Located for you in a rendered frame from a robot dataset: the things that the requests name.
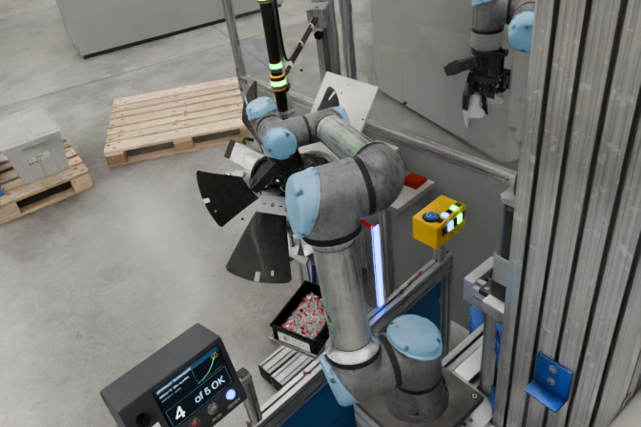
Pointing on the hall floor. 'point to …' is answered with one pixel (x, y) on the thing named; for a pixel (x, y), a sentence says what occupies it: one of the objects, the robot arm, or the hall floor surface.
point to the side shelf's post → (386, 253)
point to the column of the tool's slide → (329, 9)
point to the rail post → (446, 314)
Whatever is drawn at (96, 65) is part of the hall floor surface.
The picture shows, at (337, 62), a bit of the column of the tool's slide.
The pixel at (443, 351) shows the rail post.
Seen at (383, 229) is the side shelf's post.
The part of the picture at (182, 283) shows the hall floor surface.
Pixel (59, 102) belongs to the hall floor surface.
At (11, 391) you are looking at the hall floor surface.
